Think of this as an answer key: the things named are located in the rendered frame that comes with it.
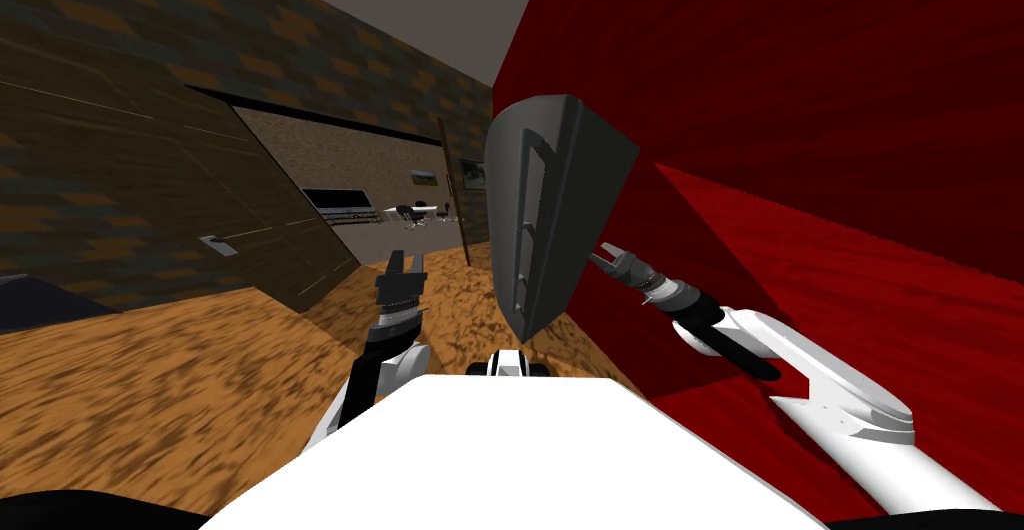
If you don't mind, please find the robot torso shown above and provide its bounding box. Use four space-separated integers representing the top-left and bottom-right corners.
198 347 830 530

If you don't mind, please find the white table with chairs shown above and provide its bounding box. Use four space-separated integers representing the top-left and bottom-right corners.
383 201 462 232

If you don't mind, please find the dark grey cabinet handle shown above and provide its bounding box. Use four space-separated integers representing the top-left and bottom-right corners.
510 128 555 313

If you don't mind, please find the brown wooden door leaf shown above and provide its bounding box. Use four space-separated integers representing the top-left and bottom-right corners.
0 33 363 315

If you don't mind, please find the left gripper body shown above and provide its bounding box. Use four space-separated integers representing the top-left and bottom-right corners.
375 270 429 313

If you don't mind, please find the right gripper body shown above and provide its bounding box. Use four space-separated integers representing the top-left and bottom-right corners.
613 250 661 292

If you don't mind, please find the black television on stand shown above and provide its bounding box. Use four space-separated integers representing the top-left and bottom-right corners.
301 186 385 228

